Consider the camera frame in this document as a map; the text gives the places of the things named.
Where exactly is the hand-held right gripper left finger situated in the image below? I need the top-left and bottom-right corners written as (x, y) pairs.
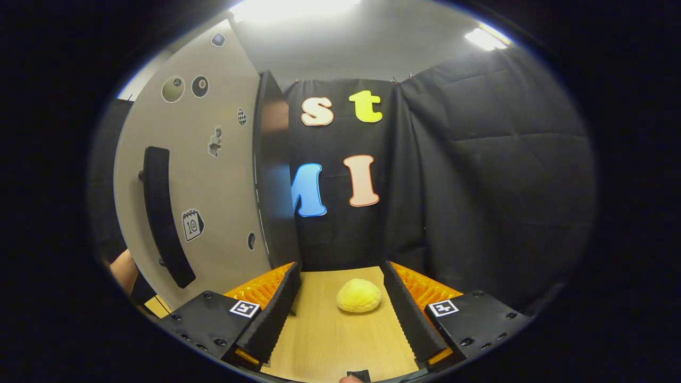
top-left (160, 261), bottom-right (302, 371)

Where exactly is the large ceiling light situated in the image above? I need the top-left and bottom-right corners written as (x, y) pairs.
top-left (233, 0), bottom-right (363, 23)

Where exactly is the black backdrop cloth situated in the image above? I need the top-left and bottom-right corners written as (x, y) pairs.
top-left (88, 48), bottom-right (596, 314)

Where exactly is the small ceiling light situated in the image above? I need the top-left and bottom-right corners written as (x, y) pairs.
top-left (464, 26), bottom-right (512, 52)

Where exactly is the yellow round sponge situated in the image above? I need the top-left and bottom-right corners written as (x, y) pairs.
top-left (335, 278), bottom-right (383, 314)

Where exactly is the black door handle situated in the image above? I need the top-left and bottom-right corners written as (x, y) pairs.
top-left (138, 146), bottom-right (197, 289)

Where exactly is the grey cabinet door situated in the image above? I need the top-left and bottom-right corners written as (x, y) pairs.
top-left (113, 20), bottom-right (278, 310)

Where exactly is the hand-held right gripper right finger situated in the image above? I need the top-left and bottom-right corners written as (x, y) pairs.
top-left (380, 260), bottom-right (533, 373)

